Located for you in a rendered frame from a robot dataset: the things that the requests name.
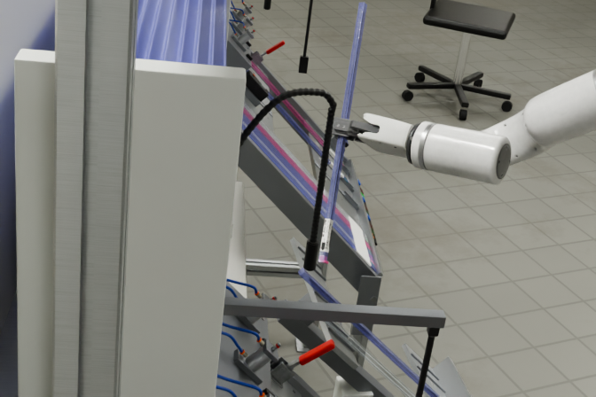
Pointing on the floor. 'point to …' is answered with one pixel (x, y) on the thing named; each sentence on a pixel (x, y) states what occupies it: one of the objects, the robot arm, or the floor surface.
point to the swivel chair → (478, 21)
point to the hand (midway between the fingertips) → (344, 128)
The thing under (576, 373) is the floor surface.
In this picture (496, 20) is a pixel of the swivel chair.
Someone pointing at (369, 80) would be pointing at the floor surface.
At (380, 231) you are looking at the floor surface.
